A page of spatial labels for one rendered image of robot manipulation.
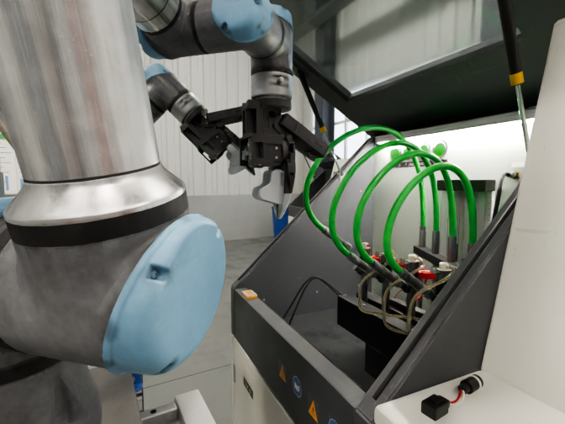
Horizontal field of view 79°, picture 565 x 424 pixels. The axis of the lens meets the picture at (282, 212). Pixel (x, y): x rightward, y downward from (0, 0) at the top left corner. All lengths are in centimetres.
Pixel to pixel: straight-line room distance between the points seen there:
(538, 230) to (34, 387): 66
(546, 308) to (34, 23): 65
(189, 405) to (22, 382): 22
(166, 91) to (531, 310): 85
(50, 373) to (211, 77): 754
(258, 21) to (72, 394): 48
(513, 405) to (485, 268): 19
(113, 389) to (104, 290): 27
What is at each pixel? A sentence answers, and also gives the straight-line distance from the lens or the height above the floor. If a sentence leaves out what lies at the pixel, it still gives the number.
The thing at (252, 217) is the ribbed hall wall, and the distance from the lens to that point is 781.
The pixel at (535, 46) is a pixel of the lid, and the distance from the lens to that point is 86.
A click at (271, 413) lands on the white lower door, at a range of 95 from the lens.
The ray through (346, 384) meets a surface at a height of 95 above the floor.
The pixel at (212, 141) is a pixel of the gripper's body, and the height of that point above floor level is 138.
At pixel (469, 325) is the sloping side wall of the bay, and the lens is 64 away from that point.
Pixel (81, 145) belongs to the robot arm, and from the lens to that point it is 23.
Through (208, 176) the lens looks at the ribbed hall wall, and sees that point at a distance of 743.
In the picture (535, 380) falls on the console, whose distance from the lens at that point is 65.
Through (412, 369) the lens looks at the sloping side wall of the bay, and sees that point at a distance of 58.
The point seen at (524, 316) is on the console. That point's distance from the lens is 65.
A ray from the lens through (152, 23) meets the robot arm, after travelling 57.
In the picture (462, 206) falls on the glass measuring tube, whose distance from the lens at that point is 104.
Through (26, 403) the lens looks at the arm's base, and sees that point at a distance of 38.
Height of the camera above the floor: 128
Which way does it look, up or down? 5 degrees down
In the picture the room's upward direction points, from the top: straight up
